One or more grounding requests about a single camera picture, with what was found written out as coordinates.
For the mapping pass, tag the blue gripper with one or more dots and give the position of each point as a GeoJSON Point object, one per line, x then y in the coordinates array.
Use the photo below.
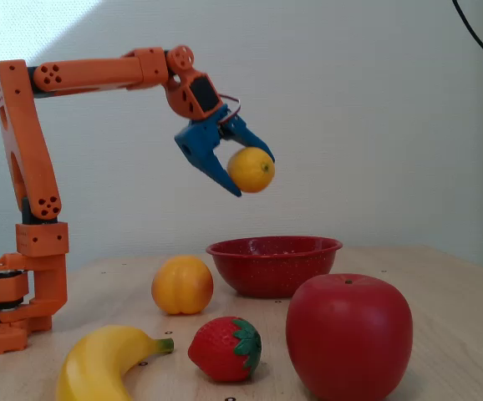
{"type": "Point", "coordinates": [198, 141]}

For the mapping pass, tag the yellow lemon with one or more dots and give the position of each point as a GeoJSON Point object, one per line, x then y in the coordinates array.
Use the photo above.
{"type": "Point", "coordinates": [250, 170]}

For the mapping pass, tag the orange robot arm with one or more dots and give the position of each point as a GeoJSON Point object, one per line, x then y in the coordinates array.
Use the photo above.
{"type": "Point", "coordinates": [87, 73]}

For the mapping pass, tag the red speckled bowl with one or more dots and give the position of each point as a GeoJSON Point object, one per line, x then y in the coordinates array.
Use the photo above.
{"type": "Point", "coordinates": [275, 267]}

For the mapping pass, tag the orange peach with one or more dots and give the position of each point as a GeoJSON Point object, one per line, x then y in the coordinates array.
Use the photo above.
{"type": "Point", "coordinates": [181, 286]}

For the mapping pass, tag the red strawberry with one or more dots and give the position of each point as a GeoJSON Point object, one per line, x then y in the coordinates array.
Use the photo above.
{"type": "Point", "coordinates": [216, 348]}

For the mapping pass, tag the red apple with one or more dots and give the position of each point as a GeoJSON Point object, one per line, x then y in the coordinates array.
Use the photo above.
{"type": "Point", "coordinates": [348, 338]}

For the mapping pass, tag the yellow banana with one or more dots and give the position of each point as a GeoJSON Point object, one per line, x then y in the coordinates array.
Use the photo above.
{"type": "Point", "coordinates": [95, 359]}

